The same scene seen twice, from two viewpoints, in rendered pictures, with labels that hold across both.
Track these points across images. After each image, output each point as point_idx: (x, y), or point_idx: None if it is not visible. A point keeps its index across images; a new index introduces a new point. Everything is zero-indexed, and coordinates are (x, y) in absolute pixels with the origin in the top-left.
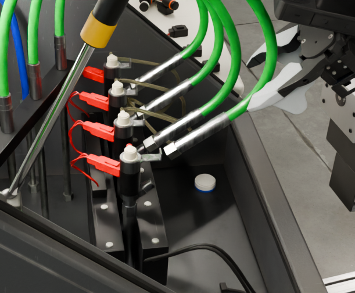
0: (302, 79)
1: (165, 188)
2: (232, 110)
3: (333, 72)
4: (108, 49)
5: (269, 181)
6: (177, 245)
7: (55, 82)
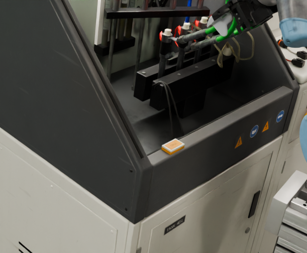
0: (217, 11)
1: (230, 108)
2: (208, 28)
3: (238, 18)
4: None
5: (250, 108)
6: (200, 122)
7: (188, 9)
